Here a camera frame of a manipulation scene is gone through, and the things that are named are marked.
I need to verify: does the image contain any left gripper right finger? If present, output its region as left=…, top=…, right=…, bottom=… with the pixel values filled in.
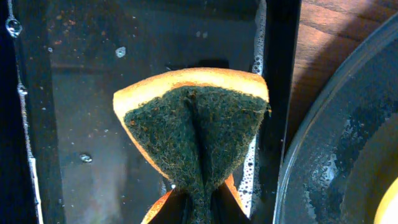
left=213, top=184, right=250, bottom=224

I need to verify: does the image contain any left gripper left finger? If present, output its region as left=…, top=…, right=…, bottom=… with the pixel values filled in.
left=147, top=189, right=190, bottom=224

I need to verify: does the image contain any green and yellow sponge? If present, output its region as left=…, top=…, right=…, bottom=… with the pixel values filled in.
left=113, top=68, right=271, bottom=223

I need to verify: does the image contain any yellow plate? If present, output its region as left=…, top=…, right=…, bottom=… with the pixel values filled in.
left=374, top=179, right=398, bottom=224

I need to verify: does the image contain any black rectangular tray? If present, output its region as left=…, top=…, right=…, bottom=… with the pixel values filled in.
left=1, top=1, right=301, bottom=223

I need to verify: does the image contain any black round tray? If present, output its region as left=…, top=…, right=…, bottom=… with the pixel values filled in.
left=274, top=16, right=397, bottom=224

